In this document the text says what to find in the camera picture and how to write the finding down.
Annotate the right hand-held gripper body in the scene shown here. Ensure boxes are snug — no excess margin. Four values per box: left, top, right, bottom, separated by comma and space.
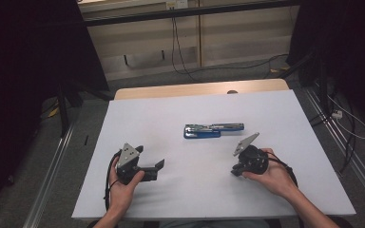
232, 131, 270, 176

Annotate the black floor cable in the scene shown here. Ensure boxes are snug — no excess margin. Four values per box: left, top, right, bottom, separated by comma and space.
186, 52, 291, 80

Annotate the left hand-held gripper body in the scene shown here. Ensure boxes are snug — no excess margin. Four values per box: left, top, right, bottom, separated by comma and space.
116, 142, 146, 186

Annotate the right hand-held gripper black cable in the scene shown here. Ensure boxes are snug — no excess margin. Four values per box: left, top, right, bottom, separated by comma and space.
263, 150, 299, 188

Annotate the wooden table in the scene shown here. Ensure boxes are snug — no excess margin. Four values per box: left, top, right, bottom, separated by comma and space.
113, 78, 290, 101

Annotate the black metal stand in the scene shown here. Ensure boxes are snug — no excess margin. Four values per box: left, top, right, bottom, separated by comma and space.
277, 47, 336, 127
39, 79, 115, 139

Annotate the white floor cable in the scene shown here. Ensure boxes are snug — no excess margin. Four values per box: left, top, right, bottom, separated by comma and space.
326, 94, 365, 141

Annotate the black hanging cable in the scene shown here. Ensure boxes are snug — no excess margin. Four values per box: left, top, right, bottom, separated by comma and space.
170, 16, 201, 84

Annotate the black curtain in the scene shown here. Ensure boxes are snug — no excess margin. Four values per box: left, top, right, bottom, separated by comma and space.
0, 0, 110, 213
286, 0, 365, 136

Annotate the white wall socket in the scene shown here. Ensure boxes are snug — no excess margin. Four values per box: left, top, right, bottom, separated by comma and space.
165, 0, 189, 10

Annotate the white table cover sheet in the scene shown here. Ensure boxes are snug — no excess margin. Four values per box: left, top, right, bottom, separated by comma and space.
71, 89, 357, 220

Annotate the black horizontal bar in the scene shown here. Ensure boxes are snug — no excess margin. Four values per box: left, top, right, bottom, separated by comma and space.
83, 0, 300, 28

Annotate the person's right hand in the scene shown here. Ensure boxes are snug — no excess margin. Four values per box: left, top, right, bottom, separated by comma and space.
241, 147, 300, 201

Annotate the person's grey clothing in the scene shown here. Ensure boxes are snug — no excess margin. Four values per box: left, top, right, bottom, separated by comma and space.
158, 218, 271, 228

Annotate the blue stapler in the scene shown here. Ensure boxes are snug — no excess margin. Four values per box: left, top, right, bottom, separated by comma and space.
182, 122, 245, 140

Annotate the hand-held gripper black cable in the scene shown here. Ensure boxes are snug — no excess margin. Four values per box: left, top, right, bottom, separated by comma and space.
103, 149, 124, 212
263, 150, 299, 188

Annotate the person's left hand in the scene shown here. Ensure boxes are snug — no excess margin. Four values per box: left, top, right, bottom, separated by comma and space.
107, 156, 146, 219

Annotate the left hand-held gripper black cable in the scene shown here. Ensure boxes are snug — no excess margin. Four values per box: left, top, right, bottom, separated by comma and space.
103, 149, 124, 212

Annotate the aluminium floor rail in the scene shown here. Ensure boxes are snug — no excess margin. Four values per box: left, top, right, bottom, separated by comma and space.
303, 86, 365, 208
22, 123, 76, 228

